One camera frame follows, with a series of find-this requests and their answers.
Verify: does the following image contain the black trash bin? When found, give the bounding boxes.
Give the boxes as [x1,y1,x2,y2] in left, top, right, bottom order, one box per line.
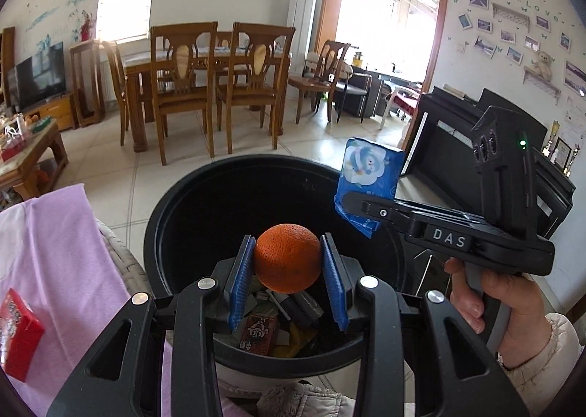
[143,154,408,374]

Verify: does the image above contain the beige teddy bear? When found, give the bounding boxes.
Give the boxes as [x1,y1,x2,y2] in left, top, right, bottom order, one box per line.
[531,51,555,79]

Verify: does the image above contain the wooden coffee table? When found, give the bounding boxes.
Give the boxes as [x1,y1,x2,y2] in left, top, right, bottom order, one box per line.
[0,117,69,202]

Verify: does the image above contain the white wall shelf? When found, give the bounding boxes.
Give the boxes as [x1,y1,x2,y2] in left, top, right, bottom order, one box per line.
[523,67,561,104]

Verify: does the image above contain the blue tissue packet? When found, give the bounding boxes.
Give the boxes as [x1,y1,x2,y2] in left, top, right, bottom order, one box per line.
[333,137,406,239]

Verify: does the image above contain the grey wicker table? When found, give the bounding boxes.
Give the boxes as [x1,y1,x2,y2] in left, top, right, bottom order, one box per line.
[94,218,154,296]

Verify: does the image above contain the wooden dining table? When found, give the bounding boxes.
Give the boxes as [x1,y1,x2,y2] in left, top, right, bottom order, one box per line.
[120,46,294,154]

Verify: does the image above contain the tall wooden plant stand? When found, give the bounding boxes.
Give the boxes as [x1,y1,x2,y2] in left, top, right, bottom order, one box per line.
[70,39,106,127]

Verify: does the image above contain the trophies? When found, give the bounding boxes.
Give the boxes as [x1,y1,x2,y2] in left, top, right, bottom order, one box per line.
[542,120,573,176]

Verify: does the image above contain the flat screen television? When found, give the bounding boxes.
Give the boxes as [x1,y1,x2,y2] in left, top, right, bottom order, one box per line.
[7,42,67,113]

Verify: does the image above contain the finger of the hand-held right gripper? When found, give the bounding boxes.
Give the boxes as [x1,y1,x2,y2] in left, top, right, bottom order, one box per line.
[341,190,424,237]

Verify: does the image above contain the person's right hand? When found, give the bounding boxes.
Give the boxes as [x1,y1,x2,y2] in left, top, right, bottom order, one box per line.
[444,257,549,371]

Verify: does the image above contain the person's right forearm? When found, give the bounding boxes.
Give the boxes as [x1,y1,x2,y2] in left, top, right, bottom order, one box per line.
[497,312,583,417]

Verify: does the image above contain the wooden bookshelf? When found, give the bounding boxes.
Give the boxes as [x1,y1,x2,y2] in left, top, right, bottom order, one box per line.
[0,27,15,107]

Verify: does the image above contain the orange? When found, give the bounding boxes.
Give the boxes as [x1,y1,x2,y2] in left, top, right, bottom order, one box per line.
[253,223,322,294]

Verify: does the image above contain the red flower vase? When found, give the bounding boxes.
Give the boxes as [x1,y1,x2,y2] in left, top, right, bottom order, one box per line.
[78,10,94,41]

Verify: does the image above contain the red milk carton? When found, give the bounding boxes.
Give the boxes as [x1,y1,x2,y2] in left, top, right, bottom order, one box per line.
[238,313,278,356]
[0,288,47,383]

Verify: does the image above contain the white standing air conditioner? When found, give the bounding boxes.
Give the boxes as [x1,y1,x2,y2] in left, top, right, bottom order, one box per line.
[288,0,318,77]

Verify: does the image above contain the wooden dining chair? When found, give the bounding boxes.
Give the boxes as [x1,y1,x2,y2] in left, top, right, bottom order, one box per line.
[101,39,131,145]
[288,41,351,122]
[216,22,296,157]
[150,22,219,166]

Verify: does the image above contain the wooden television stand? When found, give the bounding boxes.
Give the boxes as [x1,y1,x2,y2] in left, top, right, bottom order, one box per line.
[18,92,76,131]

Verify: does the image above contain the white chair with red seat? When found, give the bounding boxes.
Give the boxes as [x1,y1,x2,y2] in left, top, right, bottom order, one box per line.
[380,85,419,129]

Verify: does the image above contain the window with roller blind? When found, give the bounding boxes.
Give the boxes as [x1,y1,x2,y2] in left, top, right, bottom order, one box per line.
[96,0,159,43]

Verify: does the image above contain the purple tablecloth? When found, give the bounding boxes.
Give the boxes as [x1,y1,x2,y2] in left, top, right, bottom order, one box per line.
[0,183,175,417]

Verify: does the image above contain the gold foil pouch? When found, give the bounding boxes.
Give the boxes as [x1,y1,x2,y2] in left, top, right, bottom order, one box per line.
[286,323,321,358]

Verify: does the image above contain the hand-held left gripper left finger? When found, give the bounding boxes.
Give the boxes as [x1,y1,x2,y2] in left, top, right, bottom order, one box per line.
[46,234,257,417]

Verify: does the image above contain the wooden doorway frame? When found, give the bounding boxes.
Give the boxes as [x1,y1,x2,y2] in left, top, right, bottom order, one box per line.
[326,0,452,93]

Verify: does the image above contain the black digital piano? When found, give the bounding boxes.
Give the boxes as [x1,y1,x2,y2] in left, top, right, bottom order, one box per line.
[403,86,576,244]

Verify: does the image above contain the black desk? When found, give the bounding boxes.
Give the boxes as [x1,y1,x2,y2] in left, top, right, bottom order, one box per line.
[334,67,413,118]

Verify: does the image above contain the group of wall photo frames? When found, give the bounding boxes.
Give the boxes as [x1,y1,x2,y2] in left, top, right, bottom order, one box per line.
[458,0,586,100]

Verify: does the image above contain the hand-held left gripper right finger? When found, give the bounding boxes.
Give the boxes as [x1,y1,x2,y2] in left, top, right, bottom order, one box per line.
[319,231,532,417]

